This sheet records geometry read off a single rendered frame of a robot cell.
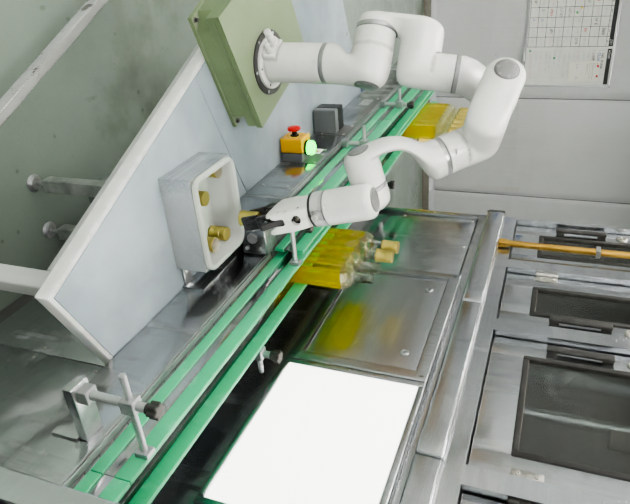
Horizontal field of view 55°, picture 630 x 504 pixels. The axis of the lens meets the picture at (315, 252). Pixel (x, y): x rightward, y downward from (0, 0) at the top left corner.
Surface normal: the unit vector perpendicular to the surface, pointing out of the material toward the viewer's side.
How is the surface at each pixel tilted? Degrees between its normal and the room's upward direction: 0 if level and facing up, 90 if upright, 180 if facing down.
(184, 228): 90
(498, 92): 78
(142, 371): 90
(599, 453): 90
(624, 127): 90
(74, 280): 0
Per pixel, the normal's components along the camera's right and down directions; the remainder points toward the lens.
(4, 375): -0.07, -0.87
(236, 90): -0.29, 0.79
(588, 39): -0.36, 0.47
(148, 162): 0.93, 0.11
